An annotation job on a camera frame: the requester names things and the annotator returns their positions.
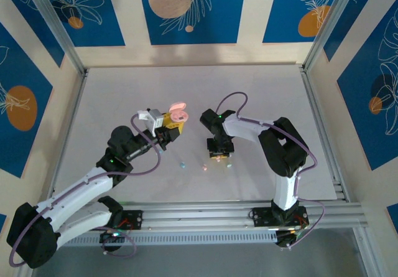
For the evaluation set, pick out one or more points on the pink earbud charging case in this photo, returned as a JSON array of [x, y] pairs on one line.
[[178, 106]]

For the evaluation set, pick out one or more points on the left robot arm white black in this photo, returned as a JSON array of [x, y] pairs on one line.
[[77, 193]]

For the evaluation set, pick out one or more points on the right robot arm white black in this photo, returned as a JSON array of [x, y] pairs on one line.
[[280, 146]]

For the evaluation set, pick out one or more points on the black controller box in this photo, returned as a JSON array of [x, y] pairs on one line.
[[286, 239], [109, 238]]

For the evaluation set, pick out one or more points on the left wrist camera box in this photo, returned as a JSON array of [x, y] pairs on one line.
[[154, 119]]

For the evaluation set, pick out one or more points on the aluminium side rail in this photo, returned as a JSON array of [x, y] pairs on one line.
[[323, 134], [70, 127]]

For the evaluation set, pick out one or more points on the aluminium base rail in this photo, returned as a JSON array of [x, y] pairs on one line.
[[202, 214]]

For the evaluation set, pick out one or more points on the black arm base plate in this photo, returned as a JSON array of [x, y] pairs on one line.
[[133, 219], [259, 216]]

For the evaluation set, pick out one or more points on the aluminium frame post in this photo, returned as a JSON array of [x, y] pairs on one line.
[[326, 25], [59, 34]]

